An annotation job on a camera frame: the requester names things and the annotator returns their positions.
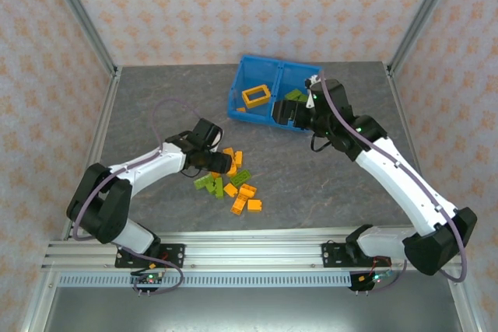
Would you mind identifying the yellow lego window frame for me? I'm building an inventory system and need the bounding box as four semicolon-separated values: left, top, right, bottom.
241;85;272;109

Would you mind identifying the small circuit board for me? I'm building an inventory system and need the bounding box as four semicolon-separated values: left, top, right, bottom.
359;269;394;285
130;272;167;287

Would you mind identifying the grey metal panel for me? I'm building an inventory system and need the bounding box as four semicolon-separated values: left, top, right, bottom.
23;287;482;332

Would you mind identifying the thin black cable loop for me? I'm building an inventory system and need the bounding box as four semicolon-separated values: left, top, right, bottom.
310;132;332;153

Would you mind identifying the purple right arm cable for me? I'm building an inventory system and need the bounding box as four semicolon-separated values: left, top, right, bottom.
318;69;468;294

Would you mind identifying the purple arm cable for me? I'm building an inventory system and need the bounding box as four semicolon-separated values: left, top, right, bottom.
318;69;468;294
72;98;203;296

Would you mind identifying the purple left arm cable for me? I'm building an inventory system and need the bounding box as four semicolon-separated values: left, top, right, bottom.
72;98;203;296

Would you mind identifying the wide aluminium mounting rail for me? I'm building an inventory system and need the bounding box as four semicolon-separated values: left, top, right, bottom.
40;229;464;272

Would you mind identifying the aluminium side rail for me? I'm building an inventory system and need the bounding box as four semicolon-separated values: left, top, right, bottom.
60;66;124;240
384;61;429;193

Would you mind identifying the grey slotted cable duct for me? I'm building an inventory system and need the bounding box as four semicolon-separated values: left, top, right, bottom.
57;272;352;289

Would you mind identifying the aluminium frame post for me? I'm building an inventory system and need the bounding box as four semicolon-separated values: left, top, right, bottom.
388;0;460;75
40;0;120;77

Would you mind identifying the aluminium frame leg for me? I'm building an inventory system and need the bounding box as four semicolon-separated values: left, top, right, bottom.
447;269;483;332
21;269;59;332

